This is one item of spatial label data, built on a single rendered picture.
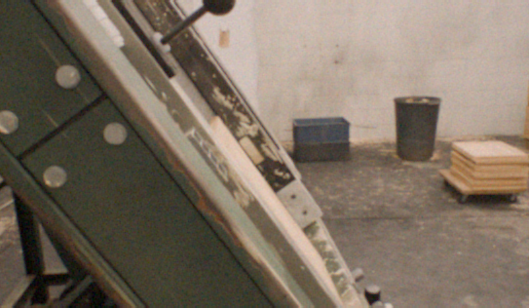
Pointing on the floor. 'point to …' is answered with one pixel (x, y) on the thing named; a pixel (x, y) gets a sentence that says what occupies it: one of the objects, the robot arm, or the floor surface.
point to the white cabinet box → (236, 45)
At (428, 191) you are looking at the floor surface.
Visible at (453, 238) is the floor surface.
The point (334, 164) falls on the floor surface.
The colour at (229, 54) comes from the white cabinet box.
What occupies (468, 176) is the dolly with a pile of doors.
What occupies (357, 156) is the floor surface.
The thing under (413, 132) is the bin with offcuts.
